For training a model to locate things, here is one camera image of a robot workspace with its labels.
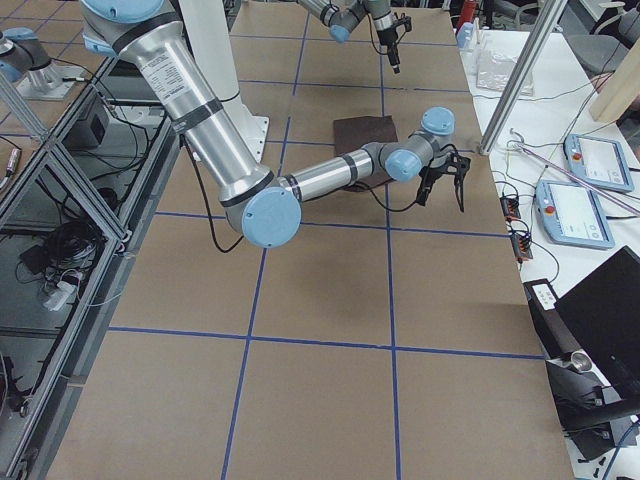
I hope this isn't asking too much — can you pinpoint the brown paper table cover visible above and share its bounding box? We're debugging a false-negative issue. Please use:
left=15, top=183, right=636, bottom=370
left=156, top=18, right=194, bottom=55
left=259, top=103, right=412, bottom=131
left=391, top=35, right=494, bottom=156
left=45, top=0, right=576, bottom=480

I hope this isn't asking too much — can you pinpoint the clear plastic bag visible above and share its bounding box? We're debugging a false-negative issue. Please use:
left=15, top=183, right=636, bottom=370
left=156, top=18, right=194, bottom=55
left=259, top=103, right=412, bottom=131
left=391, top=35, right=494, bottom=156
left=476, top=50, right=519, bottom=92

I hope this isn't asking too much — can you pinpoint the dark brown t-shirt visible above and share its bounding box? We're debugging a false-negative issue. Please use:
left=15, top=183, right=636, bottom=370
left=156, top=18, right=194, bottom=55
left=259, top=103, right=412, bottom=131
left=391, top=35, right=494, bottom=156
left=332, top=115, right=401, bottom=193

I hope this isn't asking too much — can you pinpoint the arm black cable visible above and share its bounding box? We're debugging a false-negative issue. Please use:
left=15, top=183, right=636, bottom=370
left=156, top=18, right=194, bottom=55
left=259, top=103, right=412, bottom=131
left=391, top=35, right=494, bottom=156
left=179, top=134, right=421, bottom=253

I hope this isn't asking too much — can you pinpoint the aluminium frame post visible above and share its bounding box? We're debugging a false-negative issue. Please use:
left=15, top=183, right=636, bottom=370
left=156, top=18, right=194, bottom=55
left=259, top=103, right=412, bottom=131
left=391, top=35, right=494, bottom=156
left=479, top=0, right=568, bottom=155

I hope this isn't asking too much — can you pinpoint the teach pendant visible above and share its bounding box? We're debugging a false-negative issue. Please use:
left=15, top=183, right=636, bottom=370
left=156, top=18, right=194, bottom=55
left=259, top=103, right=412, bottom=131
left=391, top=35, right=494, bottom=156
left=535, top=180, right=615, bottom=250
left=563, top=134, right=634, bottom=193

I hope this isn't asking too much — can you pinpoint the blue tape line near crosswise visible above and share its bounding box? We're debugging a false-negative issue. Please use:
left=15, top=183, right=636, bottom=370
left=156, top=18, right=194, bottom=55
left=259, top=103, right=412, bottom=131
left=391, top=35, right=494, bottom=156
left=107, top=326, right=544, bottom=361

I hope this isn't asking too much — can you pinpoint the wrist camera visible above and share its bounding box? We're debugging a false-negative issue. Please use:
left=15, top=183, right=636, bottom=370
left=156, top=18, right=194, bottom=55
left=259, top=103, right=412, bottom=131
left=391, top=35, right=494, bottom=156
left=393, top=13, right=413, bottom=45
left=447, top=150, right=471, bottom=213

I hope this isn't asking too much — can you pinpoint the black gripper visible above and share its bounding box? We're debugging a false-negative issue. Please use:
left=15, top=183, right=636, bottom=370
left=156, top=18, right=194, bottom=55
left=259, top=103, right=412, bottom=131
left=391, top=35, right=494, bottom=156
left=416, top=157, right=448, bottom=207
left=375, top=14, right=401, bottom=75

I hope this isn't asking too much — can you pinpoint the teach pendant far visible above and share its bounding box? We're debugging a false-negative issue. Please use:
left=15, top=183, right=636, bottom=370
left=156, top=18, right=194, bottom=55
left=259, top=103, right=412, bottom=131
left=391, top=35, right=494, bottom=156
left=563, top=134, right=634, bottom=193

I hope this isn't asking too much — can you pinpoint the aluminium frame rack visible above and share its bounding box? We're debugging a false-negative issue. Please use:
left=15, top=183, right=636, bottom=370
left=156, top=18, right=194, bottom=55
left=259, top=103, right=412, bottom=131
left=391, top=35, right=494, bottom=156
left=1, top=59, right=177, bottom=479

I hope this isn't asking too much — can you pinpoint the teach pendant near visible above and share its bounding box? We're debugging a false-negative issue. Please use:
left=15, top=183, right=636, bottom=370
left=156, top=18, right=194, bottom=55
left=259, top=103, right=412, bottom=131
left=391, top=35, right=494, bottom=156
left=535, top=180, right=615, bottom=250

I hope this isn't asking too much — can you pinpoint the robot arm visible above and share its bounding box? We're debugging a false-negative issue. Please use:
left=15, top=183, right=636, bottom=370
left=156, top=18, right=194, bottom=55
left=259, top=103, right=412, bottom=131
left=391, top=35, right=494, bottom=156
left=297, top=0, right=412, bottom=74
left=81, top=1, right=455, bottom=248

